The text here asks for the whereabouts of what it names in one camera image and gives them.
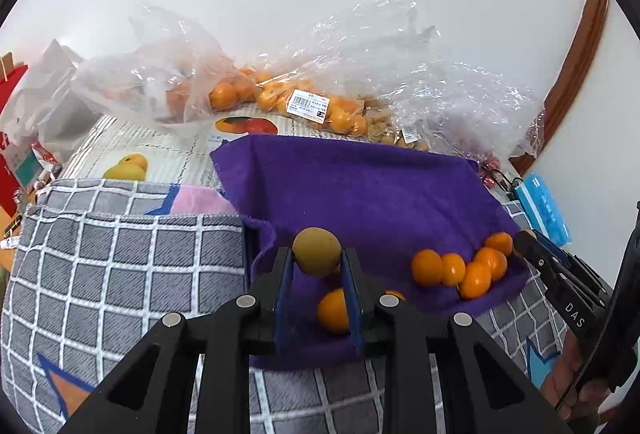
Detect fruit printed mat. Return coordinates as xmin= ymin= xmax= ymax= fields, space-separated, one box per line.
xmin=60 ymin=111 xmax=301 ymax=187

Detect oval smooth orange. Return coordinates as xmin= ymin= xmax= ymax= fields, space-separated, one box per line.
xmin=316 ymin=288 xmax=351 ymax=335

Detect grey checked blanket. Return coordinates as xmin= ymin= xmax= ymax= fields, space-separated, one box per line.
xmin=0 ymin=179 xmax=616 ymax=434

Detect white plastic bag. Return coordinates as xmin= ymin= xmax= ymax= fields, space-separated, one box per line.
xmin=0 ymin=39 xmax=101 ymax=165

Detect black eyeglasses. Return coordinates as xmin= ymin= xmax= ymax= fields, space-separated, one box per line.
xmin=480 ymin=167 xmax=526 ymax=195

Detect purple towel lined tray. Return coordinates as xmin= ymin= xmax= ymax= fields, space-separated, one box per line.
xmin=210 ymin=134 xmax=531 ymax=370

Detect person's right hand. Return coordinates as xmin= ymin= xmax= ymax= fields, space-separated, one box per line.
xmin=542 ymin=329 xmax=626 ymax=425

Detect red paper bag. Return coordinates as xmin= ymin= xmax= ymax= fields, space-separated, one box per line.
xmin=0 ymin=52 xmax=31 ymax=220

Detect large tangerine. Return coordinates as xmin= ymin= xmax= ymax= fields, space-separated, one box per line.
xmin=411 ymin=249 xmax=444 ymax=287
xmin=472 ymin=247 xmax=508 ymax=282
xmin=484 ymin=232 xmax=514 ymax=257

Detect clear plastic bag of oranges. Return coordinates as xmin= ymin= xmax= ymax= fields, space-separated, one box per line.
xmin=70 ymin=4 xmax=236 ymax=137

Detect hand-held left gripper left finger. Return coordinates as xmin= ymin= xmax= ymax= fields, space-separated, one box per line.
xmin=60 ymin=247 xmax=296 ymax=434

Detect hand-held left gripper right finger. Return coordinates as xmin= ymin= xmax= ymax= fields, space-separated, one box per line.
xmin=340 ymin=248 xmax=573 ymax=434

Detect labelled clear bag of oranges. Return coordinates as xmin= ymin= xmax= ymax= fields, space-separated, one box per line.
xmin=207 ymin=0 xmax=446 ymax=137

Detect yellow-green round fruit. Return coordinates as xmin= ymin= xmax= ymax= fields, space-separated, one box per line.
xmin=292 ymin=227 xmax=343 ymax=278

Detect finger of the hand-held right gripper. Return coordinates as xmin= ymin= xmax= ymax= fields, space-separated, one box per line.
xmin=512 ymin=229 xmax=568 ymax=302
xmin=534 ymin=234 xmax=618 ymax=302

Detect blue tissue pack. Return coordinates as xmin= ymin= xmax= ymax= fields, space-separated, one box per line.
xmin=515 ymin=173 xmax=573 ymax=247

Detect clear bag of brown longans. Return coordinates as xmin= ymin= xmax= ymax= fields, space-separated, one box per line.
xmin=362 ymin=97 xmax=436 ymax=152

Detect brown wooden door frame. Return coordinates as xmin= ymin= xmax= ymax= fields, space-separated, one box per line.
xmin=510 ymin=0 xmax=611 ymax=175

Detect clear bag of red fruit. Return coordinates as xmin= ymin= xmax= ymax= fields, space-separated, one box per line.
xmin=390 ymin=59 xmax=546 ymax=175

